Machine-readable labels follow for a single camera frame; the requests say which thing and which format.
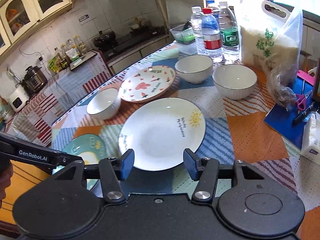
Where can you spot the wooden chair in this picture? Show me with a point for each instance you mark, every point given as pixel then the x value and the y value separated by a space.
pixel 24 177

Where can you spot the cutting board with knife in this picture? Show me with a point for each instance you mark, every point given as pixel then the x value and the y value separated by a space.
pixel 83 59

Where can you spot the cream wall cabinet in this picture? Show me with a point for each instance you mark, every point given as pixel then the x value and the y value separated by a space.
pixel 20 18

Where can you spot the green label water bottle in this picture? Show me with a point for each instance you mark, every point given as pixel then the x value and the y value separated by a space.
pixel 229 33

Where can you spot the yellow oil bottle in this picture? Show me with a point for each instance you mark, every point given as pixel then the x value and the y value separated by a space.
pixel 80 44

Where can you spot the clear rice bag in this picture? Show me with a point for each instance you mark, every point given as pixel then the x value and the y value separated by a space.
pixel 270 35

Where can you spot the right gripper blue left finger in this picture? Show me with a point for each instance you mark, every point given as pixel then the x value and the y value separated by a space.
pixel 112 171

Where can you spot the striped counter cover cloth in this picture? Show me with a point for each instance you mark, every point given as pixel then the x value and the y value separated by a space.
pixel 34 121

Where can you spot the clear plastic basket box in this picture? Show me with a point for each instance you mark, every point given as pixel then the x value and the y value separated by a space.
pixel 184 39

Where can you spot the crumpled clear plastic bag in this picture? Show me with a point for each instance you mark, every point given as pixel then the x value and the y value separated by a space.
pixel 278 80

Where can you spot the white tissue pack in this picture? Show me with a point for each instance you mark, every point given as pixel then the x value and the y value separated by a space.
pixel 311 139

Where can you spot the white sun plate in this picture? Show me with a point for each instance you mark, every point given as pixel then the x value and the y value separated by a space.
pixel 160 131

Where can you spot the patchwork tablecloth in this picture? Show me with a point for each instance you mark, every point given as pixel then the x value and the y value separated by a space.
pixel 234 130

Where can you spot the green fried egg plate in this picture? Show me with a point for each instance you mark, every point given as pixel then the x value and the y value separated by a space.
pixel 89 147

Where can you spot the pink scissors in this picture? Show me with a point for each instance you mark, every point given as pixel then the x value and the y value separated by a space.
pixel 301 100

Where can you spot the red label water bottle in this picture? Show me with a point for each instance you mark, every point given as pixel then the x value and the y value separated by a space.
pixel 211 35

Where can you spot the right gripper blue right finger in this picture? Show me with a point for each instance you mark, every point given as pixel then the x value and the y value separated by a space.
pixel 205 171

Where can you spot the white bowl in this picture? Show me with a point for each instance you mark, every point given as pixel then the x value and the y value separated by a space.
pixel 104 105
pixel 234 81
pixel 194 68

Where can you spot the pink rabbit plate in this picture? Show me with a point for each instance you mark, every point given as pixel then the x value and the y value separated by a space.
pixel 147 84

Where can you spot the black wok on stove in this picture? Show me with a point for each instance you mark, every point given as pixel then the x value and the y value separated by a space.
pixel 105 40

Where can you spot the black pressure cooker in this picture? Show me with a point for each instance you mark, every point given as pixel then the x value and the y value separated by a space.
pixel 34 80

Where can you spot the black gas stove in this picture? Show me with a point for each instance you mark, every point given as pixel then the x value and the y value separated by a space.
pixel 136 37

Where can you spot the person's left hand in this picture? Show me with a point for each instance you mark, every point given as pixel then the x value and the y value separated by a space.
pixel 5 181

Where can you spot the clear white label bottle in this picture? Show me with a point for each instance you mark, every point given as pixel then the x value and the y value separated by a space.
pixel 196 22

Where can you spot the blue notebook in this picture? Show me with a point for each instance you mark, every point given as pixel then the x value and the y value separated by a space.
pixel 281 120

